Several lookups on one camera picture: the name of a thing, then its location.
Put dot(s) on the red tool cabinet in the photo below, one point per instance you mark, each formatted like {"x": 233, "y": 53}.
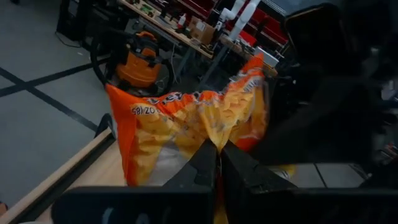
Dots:
{"x": 270, "y": 28}

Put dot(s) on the orange shop vacuum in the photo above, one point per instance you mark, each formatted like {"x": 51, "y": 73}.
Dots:
{"x": 140, "y": 65}

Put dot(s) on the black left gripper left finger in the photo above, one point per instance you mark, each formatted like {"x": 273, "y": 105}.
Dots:
{"x": 133, "y": 207}

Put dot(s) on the orange Maruchan noodle packet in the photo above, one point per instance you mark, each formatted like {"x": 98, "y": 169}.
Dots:
{"x": 186, "y": 124}

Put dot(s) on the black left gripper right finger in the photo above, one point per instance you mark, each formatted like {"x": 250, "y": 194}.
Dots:
{"x": 295, "y": 207}

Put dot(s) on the white flat box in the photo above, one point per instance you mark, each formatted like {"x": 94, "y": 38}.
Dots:
{"x": 266, "y": 57}

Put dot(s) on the white spray bottle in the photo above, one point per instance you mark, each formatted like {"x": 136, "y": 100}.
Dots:
{"x": 182, "y": 21}

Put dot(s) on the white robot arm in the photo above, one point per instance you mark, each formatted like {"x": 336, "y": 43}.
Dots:
{"x": 244, "y": 18}

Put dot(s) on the brown cardboard box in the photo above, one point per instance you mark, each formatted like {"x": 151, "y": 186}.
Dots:
{"x": 202, "y": 31}

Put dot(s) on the black equipment case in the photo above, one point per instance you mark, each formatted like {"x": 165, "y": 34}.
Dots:
{"x": 74, "y": 18}

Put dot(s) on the wooden workbench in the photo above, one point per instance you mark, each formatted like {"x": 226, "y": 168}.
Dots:
{"x": 174, "y": 32}

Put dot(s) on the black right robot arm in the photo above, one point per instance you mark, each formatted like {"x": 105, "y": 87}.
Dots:
{"x": 326, "y": 118}

